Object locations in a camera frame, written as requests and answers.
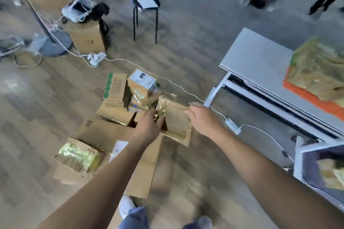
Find pile of cardboard boxes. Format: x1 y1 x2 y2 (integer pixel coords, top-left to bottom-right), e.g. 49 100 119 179
52 69 178 199

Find person's white left shoe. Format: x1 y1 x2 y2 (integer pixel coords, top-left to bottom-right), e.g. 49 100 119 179
119 195 136 220

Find white power strip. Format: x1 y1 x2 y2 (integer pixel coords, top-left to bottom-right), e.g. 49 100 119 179
87 52 107 67
225 118 242 135

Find person's right forearm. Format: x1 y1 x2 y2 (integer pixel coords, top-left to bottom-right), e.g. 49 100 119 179
214 129 344 229

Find white plastic bag with device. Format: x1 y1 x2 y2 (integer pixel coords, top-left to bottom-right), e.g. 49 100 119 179
62 0 96 23

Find person's white shoe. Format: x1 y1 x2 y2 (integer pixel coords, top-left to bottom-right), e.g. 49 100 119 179
197 215 213 229
119 195 136 220

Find black floor fan stand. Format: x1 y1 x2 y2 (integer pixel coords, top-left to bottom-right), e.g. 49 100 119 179
0 0 73 57

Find person's left hand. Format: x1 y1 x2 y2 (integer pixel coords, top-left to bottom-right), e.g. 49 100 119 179
132 109 166 147

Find person's white right shoe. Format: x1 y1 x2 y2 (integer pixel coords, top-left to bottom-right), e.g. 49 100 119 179
197 215 213 229

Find person's left leg blue jeans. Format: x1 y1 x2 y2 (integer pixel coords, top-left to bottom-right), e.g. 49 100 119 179
118 206 150 229

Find large taped carton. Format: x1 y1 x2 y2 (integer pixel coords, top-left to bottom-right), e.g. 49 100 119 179
286 58 344 108

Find person's left forearm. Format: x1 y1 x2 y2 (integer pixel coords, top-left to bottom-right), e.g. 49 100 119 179
37 140 151 229

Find person's right hand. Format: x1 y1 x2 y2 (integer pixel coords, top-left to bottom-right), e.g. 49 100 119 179
184 102 225 143

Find white paper sheet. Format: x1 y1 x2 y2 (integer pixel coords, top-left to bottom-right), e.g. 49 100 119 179
134 0 159 9

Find black round stool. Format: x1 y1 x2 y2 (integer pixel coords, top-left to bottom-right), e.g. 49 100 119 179
131 0 161 44

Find white table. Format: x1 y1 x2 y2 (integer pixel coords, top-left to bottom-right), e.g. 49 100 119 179
203 27 344 146

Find white sneaker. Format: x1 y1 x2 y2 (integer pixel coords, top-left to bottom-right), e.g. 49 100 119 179
0 37 25 58

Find orange perforated plastic mat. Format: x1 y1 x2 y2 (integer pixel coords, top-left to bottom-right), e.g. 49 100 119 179
282 69 344 122

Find plain square cardboard box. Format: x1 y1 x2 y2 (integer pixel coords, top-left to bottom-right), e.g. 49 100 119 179
66 19 106 54

